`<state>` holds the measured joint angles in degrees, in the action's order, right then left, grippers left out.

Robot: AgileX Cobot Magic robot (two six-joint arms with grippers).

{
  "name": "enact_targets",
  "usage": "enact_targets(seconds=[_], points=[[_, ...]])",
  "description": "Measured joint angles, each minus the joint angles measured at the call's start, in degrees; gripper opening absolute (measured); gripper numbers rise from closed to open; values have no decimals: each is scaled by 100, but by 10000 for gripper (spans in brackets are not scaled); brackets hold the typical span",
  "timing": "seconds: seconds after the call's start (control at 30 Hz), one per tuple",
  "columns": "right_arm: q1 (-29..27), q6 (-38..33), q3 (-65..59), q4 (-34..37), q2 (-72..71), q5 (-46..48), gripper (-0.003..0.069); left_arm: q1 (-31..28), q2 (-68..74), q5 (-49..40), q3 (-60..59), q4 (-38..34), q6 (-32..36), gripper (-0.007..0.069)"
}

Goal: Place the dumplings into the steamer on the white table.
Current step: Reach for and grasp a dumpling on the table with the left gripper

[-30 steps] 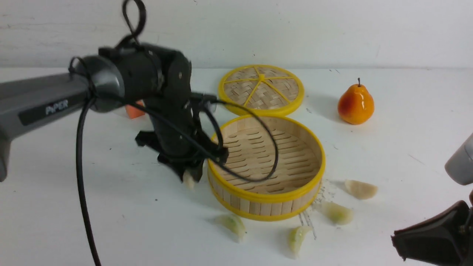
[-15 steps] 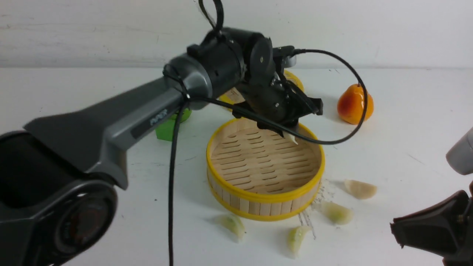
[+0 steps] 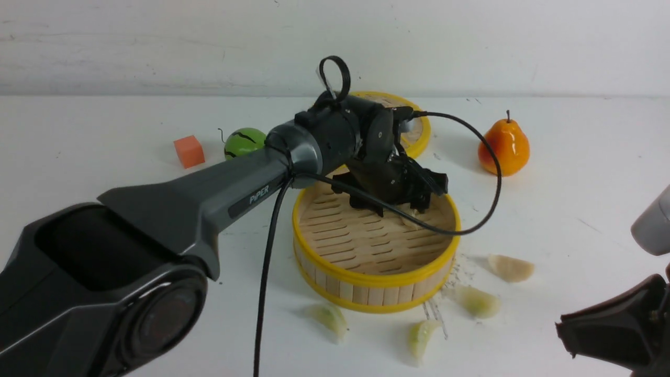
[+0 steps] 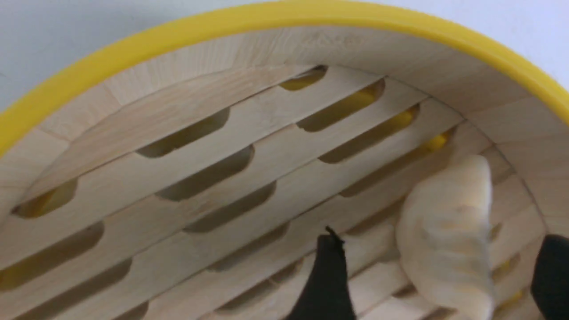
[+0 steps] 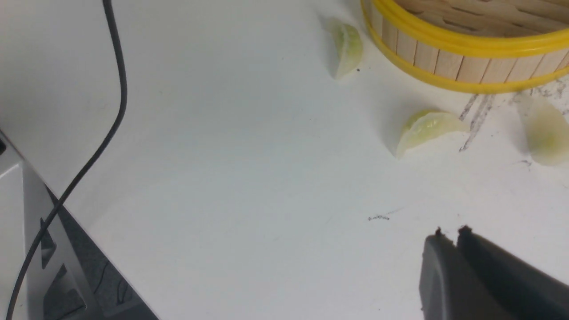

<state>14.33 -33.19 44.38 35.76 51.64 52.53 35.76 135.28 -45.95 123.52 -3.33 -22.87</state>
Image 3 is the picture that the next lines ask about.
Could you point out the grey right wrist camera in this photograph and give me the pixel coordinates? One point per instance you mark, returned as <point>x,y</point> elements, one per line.
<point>651,229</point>

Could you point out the white dumpling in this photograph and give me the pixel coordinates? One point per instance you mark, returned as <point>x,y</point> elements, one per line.
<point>411,212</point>

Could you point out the orange foam cube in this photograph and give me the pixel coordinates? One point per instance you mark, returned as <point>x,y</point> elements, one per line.
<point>189,151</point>

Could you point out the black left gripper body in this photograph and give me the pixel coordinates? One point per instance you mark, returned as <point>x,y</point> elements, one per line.
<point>398,180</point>

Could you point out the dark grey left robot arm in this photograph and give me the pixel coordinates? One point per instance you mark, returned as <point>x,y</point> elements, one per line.
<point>101,289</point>

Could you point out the orange toy pear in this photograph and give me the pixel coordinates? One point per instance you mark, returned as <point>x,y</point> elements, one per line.
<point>510,145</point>

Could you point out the yellowish green dumpling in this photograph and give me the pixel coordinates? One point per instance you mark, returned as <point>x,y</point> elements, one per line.
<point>418,337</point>

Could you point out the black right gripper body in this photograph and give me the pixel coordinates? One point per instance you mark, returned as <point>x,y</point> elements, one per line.
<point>630,330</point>

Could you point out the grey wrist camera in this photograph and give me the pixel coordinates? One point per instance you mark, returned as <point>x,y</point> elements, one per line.
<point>651,229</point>
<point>412,127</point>

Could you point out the pale beige dumpling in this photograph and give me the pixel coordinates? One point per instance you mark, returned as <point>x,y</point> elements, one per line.
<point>510,269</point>

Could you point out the bamboo steamer lid yellow rim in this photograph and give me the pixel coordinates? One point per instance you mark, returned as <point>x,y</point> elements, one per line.
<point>414,147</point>

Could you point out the light green dumpling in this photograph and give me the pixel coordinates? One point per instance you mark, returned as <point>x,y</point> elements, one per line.
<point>331,317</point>

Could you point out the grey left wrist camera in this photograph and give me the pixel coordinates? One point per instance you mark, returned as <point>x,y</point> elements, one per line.
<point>412,127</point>

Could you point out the pale green dumpling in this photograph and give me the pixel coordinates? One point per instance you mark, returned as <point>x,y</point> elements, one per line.
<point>477,303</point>

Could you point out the bamboo steamer tray yellow rim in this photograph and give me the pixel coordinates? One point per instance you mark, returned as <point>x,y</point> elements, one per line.
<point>365,262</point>

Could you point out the green toy watermelon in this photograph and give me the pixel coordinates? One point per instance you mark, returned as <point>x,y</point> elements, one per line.
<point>242,141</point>

